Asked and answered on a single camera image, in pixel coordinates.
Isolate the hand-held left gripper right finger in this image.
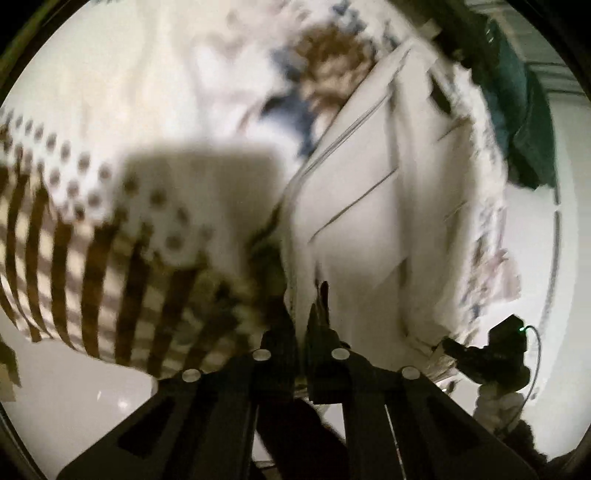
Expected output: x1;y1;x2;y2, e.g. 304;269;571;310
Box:
304;281;539;480

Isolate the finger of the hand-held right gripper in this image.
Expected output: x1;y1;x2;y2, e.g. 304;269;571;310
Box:
438;338;468;361

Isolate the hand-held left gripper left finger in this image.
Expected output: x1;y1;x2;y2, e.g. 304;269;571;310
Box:
58;318;302;480

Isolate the white small garment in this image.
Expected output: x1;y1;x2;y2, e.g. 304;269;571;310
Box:
279;39;481;407

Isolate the person's right forearm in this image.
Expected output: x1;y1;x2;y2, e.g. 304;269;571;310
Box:
472;382;550;469

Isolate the dark green cloth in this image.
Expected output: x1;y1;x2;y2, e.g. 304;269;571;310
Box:
462;9;559;191

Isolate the printed blanket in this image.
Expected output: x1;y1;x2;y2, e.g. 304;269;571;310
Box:
0;0;522;376

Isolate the thin grey cable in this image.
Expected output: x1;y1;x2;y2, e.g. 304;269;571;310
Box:
501;325;543;437

